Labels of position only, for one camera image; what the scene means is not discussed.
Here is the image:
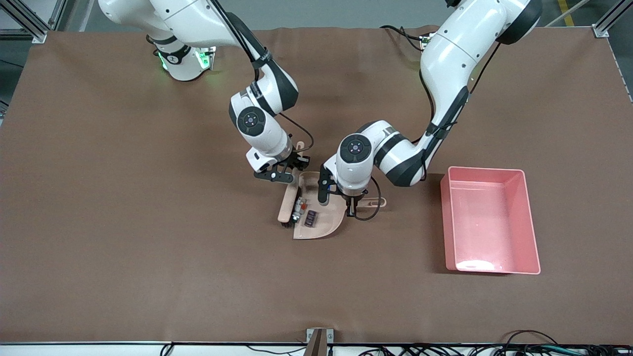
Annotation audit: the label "brown table mat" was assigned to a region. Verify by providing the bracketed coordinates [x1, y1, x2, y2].
[0, 26, 633, 346]

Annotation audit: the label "beige plastic dustpan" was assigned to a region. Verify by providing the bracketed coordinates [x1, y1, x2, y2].
[292, 171, 387, 241]

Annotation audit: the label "black left arm base cable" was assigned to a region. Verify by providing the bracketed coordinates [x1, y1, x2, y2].
[380, 25, 432, 51]

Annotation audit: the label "white orange green push-button switch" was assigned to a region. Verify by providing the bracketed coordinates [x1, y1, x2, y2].
[291, 196, 309, 222]

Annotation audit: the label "teal cable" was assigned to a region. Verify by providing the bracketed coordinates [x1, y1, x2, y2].
[539, 346, 599, 356]

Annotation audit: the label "metal table edge bracket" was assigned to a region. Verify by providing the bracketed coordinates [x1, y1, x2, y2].
[305, 327, 335, 356]

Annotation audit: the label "aluminium frame post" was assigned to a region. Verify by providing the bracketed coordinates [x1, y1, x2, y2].
[592, 0, 633, 39]
[0, 0, 51, 45]

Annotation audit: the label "beige hand brush black bristles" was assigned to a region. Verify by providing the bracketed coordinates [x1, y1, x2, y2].
[277, 141, 306, 228]

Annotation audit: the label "pink plastic bin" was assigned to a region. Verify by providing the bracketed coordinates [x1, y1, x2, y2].
[440, 167, 541, 275]

